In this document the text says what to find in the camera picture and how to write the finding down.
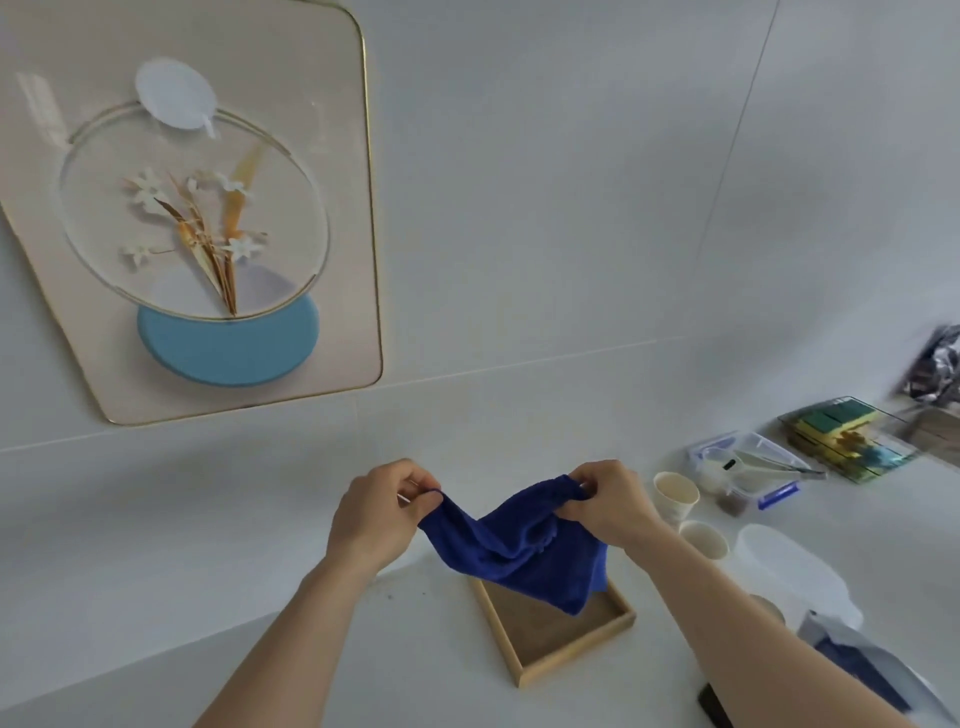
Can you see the person's left hand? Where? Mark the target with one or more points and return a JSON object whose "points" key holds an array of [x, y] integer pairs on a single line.
{"points": [[371, 514]]}

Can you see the person's right hand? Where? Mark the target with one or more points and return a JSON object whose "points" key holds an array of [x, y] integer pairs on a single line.
{"points": [[619, 506]]}

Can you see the person's right thumb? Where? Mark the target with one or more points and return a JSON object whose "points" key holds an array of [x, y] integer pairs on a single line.
{"points": [[579, 511]]}

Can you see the person's left thumb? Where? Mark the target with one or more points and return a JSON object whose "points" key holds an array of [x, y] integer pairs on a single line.
{"points": [[424, 504]]}

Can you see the blue microfiber cloth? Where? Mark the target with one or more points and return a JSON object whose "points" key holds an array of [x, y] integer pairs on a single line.
{"points": [[510, 544]]}

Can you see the person's left forearm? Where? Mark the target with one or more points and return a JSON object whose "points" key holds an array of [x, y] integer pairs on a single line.
{"points": [[300, 645]]}

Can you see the person's right forearm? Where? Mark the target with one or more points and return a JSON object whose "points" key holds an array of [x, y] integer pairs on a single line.
{"points": [[750, 645]]}

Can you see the tall white paper cup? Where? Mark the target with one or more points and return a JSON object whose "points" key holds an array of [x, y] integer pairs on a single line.
{"points": [[675, 499]]}

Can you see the short white paper cup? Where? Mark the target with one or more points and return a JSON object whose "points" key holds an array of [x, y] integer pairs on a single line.
{"points": [[705, 540]]}

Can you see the shallow wooden tray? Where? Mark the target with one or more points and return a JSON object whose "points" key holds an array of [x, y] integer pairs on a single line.
{"points": [[536, 637]]}

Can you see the white plastic scoop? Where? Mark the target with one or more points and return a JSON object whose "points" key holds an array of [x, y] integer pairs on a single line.
{"points": [[739, 469]]}

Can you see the clear box with blue clips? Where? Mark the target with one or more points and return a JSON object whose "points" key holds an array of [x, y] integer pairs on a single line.
{"points": [[780, 495]]}

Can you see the metal tongs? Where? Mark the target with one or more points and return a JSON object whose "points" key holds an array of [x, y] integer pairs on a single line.
{"points": [[787, 469]]}

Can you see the translucent white plastic lid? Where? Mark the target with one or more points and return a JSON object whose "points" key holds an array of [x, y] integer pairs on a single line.
{"points": [[795, 570]]}

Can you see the dark flat object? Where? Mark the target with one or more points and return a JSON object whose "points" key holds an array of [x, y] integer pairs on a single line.
{"points": [[714, 709]]}

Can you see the yellow green sponge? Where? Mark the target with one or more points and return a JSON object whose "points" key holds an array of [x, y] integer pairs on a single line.
{"points": [[836, 416], [821, 439]]}

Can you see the clear sponge container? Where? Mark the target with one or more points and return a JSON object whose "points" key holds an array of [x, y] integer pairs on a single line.
{"points": [[889, 454]]}

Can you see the packaged blue cloth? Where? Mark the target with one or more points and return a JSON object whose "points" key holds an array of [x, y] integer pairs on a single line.
{"points": [[862, 671]]}

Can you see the clear plastic bag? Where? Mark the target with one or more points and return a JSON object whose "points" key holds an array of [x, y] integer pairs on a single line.
{"points": [[892, 660]]}

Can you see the silver foil bag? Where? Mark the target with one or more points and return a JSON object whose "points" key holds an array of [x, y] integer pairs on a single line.
{"points": [[937, 367]]}

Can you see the framed flower wall art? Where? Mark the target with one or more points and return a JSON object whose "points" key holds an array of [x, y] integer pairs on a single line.
{"points": [[225, 352]]}

